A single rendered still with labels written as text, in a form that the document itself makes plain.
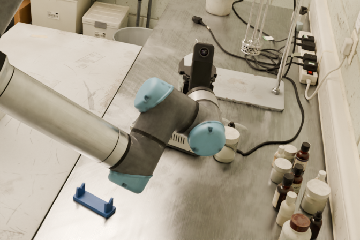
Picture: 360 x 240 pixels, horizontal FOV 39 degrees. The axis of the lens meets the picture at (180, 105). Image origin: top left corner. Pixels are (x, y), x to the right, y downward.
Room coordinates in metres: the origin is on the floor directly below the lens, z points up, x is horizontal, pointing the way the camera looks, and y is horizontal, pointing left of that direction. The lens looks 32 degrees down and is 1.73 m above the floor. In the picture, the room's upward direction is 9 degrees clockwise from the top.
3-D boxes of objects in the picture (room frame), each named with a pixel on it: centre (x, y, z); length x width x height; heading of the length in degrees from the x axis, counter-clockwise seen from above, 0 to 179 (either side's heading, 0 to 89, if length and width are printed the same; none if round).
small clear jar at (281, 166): (1.05, -0.28, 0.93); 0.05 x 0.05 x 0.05
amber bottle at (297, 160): (1.11, -0.34, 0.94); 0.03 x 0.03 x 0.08
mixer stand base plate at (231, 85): (1.51, -0.19, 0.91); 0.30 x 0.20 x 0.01; 85
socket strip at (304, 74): (1.80, -0.45, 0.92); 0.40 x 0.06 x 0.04; 175
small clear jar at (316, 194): (0.96, -0.36, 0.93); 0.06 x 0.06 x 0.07
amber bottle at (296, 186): (1.00, -0.31, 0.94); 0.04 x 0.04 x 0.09
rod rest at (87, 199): (0.86, 0.16, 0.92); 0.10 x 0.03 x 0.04; 64
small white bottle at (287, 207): (0.90, -0.28, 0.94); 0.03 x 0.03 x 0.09
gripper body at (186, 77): (1.04, -0.04, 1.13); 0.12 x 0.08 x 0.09; 8
